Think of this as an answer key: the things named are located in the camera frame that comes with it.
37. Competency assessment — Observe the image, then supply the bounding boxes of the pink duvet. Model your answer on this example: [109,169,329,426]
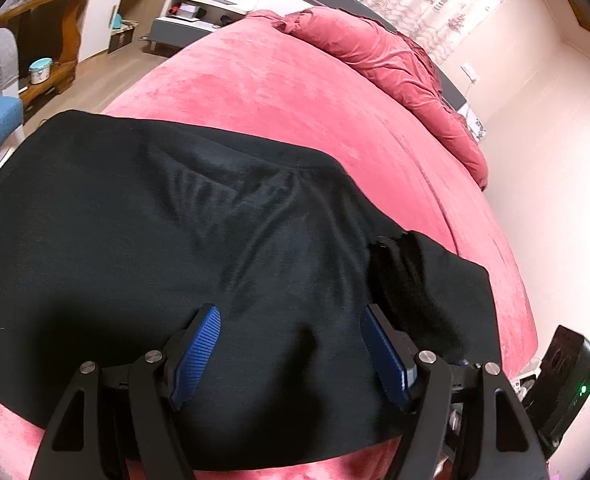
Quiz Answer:
[279,6,491,192]

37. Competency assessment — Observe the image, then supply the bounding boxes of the black embroidered pants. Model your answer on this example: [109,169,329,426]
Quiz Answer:
[0,109,502,472]

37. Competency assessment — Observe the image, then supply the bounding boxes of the tin with light blue lid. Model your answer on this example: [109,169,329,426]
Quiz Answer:
[28,57,56,86]

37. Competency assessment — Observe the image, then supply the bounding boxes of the grey and white headboard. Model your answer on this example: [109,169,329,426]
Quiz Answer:
[185,0,488,136]

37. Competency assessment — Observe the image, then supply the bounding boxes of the bed with pink sheet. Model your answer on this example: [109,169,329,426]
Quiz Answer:
[0,7,540,480]

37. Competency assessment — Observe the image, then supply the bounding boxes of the white and grey nightstand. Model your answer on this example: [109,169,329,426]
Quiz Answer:
[149,0,272,54]

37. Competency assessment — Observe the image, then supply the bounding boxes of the wooden desk with white cabinet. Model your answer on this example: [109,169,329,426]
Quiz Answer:
[0,0,188,107]

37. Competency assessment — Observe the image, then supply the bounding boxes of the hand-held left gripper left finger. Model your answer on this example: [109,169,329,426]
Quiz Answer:
[27,304,222,480]

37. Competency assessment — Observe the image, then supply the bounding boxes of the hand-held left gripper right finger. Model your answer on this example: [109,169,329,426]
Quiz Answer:
[365,304,551,480]

